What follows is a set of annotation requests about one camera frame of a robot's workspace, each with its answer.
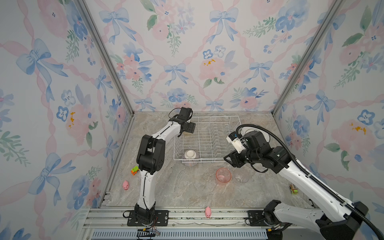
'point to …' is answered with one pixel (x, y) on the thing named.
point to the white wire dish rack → (204, 140)
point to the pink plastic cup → (223, 176)
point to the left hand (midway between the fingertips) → (188, 124)
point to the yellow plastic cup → (185, 133)
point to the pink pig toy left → (125, 185)
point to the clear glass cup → (241, 175)
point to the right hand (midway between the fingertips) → (228, 154)
